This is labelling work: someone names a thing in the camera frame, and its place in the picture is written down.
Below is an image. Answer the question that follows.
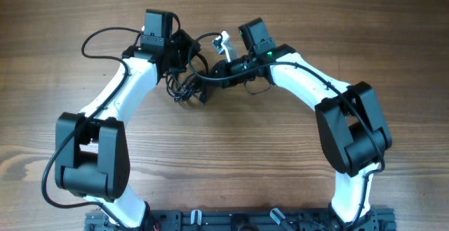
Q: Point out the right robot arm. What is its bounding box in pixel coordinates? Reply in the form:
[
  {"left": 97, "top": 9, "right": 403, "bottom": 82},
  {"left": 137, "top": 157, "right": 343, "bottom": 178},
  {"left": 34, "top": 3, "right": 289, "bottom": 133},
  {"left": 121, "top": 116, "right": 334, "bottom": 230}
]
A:
[{"left": 211, "top": 18, "right": 392, "bottom": 230}]

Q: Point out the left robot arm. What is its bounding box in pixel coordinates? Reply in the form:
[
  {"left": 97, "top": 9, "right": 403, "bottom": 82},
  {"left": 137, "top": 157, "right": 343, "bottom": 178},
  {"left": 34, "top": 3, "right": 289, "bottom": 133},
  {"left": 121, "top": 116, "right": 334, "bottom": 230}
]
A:
[{"left": 41, "top": 9, "right": 193, "bottom": 230}]

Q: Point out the left camera cable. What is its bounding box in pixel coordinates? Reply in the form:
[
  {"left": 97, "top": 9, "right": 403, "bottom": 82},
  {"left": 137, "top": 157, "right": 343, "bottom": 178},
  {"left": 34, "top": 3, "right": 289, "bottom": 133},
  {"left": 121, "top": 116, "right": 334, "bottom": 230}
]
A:
[{"left": 41, "top": 27, "right": 145, "bottom": 231}]

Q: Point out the camera cable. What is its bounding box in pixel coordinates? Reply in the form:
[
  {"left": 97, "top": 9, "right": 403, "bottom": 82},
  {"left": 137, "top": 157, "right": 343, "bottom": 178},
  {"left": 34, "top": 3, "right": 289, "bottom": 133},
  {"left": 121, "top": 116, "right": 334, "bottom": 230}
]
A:
[
  {"left": 41, "top": 27, "right": 145, "bottom": 231},
  {"left": 187, "top": 32, "right": 386, "bottom": 231}
]

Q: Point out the right camera cable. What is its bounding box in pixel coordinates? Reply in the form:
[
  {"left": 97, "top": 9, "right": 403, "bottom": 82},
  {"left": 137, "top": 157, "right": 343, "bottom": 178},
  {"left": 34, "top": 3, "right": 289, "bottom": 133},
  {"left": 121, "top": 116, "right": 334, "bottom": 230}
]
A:
[{"left": 187, "top": 32, "right": 386, "bottom": 231}]

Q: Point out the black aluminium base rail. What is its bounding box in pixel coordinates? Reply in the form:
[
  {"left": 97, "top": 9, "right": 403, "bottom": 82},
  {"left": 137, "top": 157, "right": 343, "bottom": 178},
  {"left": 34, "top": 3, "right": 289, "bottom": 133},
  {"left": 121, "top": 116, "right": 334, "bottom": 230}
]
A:
[{"left": 84, "top": 207, "right": 397, "bottom": 231}]

